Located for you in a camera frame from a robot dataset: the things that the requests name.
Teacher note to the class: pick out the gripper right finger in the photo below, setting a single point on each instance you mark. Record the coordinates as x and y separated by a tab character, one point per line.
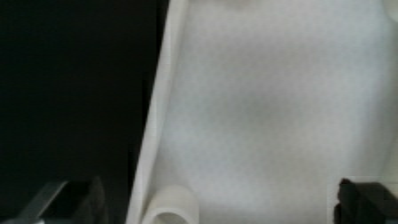
366	204

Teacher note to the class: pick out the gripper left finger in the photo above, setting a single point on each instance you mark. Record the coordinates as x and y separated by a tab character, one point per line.
67	203

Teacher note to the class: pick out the white desk top tray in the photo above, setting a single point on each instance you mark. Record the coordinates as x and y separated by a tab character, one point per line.
273	110

